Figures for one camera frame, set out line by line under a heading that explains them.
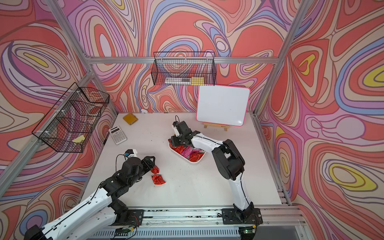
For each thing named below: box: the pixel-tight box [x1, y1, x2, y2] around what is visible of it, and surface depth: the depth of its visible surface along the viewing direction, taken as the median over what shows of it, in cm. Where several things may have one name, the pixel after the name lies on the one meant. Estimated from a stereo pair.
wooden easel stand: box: [203, 123, 231, 131], surface depth 108 cm
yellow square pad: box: [122, 113, 139, 126], surface depth 118 cm
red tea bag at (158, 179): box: [151, 174, 166, 185], surface depth 85 cm
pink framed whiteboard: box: [196, 84, 251, 127], surface depth 104 cm
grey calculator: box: [108, 125, 128, 145], surface depth 107 cm
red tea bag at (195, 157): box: [189, 152, 204, 162], surface depth 90 cm
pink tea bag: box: [181, 146, 200, 158], surface depth 93 cm
